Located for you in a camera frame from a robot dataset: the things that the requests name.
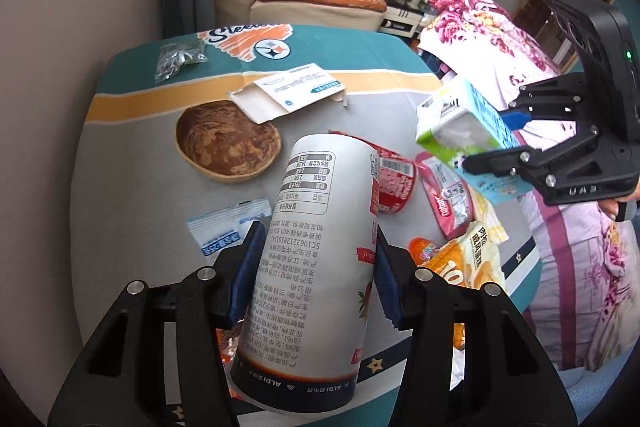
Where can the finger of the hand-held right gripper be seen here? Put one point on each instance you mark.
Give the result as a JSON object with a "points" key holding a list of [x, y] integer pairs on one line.
{"points": [[505, 162], [516, 119]]}

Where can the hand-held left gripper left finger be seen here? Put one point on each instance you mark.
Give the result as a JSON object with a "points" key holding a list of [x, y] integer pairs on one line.
{"points": [[247, 268]]}

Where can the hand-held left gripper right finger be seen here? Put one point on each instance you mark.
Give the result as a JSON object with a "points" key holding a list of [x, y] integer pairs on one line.
{"points": [[387, 283]]}

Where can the green and white milk carton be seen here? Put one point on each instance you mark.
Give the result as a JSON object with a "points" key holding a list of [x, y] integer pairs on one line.
{"points": [[460, 127]]}

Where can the white cylindrical paper canister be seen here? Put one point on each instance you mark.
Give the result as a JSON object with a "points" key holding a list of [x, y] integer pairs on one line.
{"points": [[305, 267]]}

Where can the pink snack packet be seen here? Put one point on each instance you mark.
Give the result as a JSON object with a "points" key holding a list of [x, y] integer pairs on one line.
{"points": [[447, 202]]}

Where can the white medicine box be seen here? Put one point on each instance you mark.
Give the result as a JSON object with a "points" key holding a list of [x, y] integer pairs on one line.
{"points": [[295, 94]]}

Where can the person's right hand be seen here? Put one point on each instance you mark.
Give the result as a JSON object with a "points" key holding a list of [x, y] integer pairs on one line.
{"points": [[606, 208]]}

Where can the white and blue sachet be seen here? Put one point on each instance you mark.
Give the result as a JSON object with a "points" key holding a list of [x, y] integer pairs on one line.
{"points": [[220, 229]]}

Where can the orange jelly cup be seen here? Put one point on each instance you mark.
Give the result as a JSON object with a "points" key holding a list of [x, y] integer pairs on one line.
{"points": [[425, 251]]}

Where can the shiny foil wrapper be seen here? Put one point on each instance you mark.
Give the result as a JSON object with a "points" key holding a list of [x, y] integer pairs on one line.
{"points": [[227, 346]]}

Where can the yellow snack bag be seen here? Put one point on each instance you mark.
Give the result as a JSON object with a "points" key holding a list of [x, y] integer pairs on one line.
{"points": [[472, 262]]}

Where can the red instant noodle cup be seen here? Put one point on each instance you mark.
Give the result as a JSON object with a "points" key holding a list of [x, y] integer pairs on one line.
{"points": [[395, 179]]}

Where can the pink floral blanket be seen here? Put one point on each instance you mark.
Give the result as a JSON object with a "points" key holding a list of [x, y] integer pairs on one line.
{"points": [[575, 267]]}

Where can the brown wooden bowl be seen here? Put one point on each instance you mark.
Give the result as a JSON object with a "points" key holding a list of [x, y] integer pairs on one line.
{"points": [[227, 142]]}

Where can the teal printed tablecloth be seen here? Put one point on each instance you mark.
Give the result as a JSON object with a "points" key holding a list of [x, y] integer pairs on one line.
{"points": [[140, 187]]}

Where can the black stacked electronic devices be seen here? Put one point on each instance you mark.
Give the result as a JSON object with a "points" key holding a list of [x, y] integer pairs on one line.
{"points": [[400, 7]]}

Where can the clear plastic bag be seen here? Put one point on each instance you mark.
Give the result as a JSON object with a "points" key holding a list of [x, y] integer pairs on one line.
{"points": [[175, 59]]}

